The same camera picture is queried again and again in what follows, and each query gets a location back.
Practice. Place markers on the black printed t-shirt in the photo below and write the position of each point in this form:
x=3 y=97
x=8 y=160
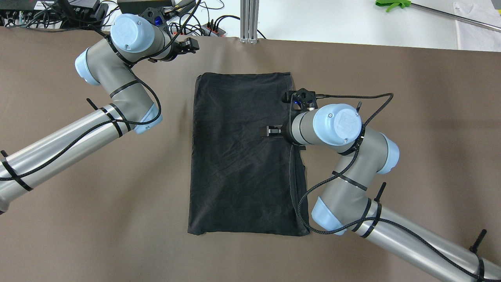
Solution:
x=240 y=181

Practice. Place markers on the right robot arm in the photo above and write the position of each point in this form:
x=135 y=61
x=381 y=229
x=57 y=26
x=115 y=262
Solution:
x=344 y=205

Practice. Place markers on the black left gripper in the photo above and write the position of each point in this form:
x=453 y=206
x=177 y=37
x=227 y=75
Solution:
x=174 y=51

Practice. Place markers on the aluminium frame post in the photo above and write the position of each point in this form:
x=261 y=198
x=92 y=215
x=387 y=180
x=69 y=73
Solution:
x=249 y=21

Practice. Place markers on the green clamp tool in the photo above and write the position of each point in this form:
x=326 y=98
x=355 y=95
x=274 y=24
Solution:
x=391 y=4

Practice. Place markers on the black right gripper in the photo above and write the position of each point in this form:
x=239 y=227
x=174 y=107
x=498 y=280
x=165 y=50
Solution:
x=285 y=132

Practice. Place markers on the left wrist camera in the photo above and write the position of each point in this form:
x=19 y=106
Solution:
x=159 y=17

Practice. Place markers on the black power adapter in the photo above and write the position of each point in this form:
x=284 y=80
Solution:
x=139 y=6

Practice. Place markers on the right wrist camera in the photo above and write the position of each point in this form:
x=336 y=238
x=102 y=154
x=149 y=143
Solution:
x=300 y=100

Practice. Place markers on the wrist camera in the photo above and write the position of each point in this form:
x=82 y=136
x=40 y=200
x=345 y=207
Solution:
x=159 y=17
x=300 y=100

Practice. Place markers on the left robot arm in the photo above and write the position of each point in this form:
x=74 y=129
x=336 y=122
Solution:
x=133 y=105

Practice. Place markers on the black mini computer box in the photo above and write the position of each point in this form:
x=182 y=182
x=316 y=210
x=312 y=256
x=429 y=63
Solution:
x=56 y=14

